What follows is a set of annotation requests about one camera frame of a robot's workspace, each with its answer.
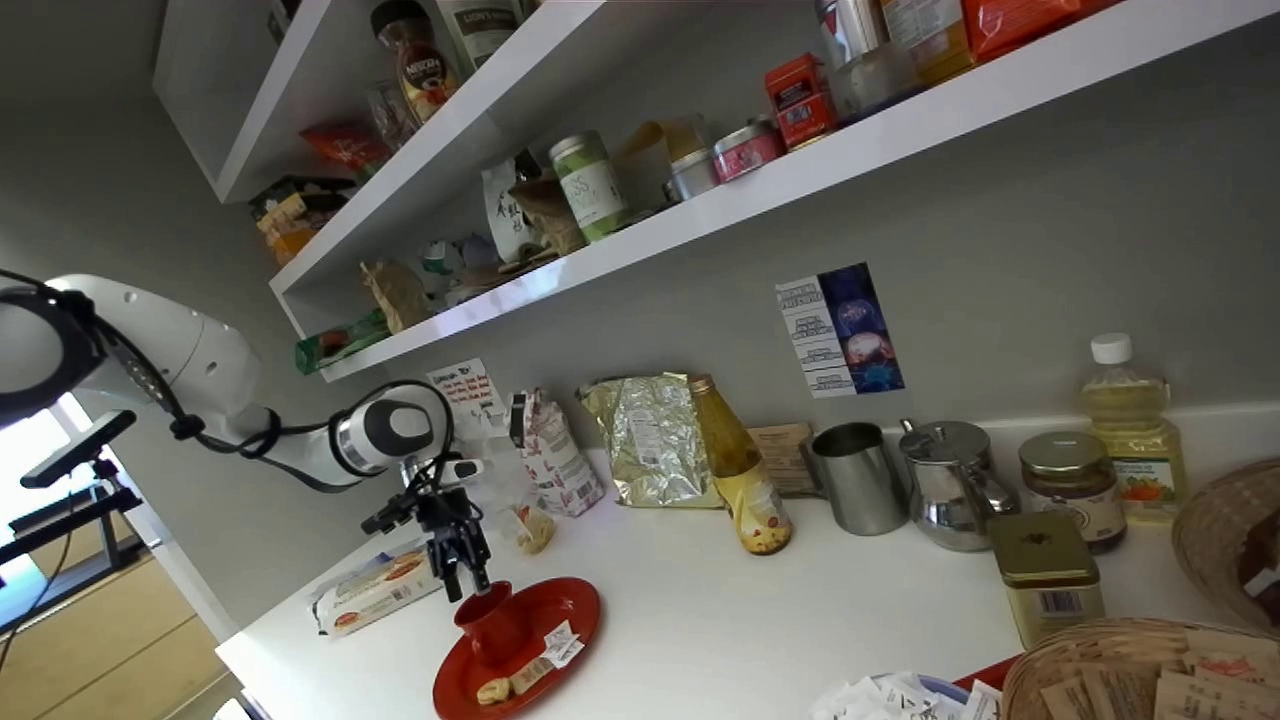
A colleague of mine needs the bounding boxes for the red round plate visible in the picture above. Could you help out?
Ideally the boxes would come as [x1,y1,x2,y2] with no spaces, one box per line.
[432,577,605,720]

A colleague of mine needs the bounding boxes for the green lidded jar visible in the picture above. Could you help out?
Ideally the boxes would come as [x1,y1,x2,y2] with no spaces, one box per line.
[550,133,627,239]

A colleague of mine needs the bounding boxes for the cooking oil bottle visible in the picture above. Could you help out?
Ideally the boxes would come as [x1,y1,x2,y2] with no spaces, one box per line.
[1080,332,1188,520]

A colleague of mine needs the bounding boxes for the steel pitcher with lid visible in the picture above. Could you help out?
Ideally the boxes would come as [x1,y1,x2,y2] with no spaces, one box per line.
[901,419,1020,551]

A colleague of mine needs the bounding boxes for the gold foil bag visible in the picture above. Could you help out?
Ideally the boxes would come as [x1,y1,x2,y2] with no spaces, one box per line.
[578,374,717,510]

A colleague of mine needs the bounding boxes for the upper white shelf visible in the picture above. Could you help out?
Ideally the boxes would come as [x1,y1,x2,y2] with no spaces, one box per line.
[149,0,617,210]

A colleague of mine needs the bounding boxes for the white shelf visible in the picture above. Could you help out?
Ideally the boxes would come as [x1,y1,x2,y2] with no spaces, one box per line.
[149,0,617,210]
[319,0,1280,384]

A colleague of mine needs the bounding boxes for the glass jar gold lid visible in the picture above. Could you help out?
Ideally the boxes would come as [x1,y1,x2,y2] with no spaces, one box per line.
[1020,432,1127,551]

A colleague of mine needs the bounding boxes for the white packet pile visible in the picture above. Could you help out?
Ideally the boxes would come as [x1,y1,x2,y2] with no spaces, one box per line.
[814,674,1006,720]

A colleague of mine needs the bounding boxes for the lower white shelf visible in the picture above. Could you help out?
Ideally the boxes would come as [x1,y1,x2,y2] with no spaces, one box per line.
[319,0,1280,384]

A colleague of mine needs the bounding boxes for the red cup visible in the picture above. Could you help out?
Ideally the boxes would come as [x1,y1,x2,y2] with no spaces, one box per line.
[457,582,544,669]

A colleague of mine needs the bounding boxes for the gold square tin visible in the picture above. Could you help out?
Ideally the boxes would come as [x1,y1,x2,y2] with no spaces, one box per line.
[988,514,1105,649]

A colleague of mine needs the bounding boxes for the pink round tin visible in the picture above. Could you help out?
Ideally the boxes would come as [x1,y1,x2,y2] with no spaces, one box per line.
[712,123,783,186]

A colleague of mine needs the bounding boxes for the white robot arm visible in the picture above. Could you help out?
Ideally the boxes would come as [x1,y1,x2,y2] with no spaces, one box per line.
[0,270,492,599]

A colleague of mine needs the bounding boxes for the wicker basket at edge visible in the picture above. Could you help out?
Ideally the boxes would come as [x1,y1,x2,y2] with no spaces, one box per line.
[1174,461,1280,633]

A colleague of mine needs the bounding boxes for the white food package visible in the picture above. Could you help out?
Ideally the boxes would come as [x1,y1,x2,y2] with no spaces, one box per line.
[313,544,440,635]

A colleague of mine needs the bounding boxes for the steel cup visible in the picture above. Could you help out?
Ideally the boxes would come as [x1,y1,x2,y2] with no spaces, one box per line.
[809,424,908,537]

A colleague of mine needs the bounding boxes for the blue white wall poster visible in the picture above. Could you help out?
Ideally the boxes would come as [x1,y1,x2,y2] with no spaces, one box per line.
[777,266,906,402]

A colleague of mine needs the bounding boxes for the woven basket with brown packets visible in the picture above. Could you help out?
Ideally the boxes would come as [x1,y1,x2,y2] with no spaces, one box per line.
[1000,621,1280,720]

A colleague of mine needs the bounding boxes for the brown cardboard box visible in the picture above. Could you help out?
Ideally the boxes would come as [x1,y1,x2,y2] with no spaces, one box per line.
[754,424,816,496]

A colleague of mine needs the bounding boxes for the white patterned carton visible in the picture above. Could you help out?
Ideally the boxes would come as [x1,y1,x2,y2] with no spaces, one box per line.
[509,392,607,517]

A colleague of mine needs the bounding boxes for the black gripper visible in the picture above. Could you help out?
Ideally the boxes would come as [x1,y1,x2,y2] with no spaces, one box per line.
[365,461,492,605]

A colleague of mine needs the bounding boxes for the tan paper tag packet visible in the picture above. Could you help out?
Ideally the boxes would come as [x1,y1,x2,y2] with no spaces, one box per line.
[478,657,555,710]

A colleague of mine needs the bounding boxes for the red box on shelf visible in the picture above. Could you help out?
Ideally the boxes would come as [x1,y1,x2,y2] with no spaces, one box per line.
[764,53,838,150]

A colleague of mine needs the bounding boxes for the white sugar packets on plate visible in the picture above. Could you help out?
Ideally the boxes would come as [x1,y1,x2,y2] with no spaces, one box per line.
[544,621,583,669]

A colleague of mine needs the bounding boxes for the yellow sauce bottle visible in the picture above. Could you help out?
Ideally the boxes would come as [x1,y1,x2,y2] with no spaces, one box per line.
[694,377,792,556]

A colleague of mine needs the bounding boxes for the white red paper sign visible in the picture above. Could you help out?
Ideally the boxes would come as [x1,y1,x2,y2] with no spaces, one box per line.
[430,355,509,441]

